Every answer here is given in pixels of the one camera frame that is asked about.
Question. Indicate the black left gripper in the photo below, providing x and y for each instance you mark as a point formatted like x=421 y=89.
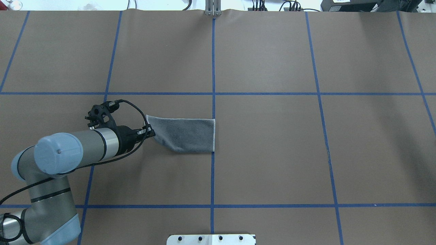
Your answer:
x=126 y=138

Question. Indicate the pink and grey towel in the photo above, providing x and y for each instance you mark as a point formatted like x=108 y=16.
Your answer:
x=184 y=135

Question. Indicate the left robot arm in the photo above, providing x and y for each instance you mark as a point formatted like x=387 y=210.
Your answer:
x=52 y=218

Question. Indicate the black equipment box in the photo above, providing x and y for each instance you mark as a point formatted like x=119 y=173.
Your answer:
x=369 y=5

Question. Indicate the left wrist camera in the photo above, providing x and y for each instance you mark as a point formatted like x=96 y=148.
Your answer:
x=100 y=115

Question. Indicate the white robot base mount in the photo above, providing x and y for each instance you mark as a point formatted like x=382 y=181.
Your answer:
x=212 y=239

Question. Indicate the grey metal bracket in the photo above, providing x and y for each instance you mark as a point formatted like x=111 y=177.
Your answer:
x=213 y=8

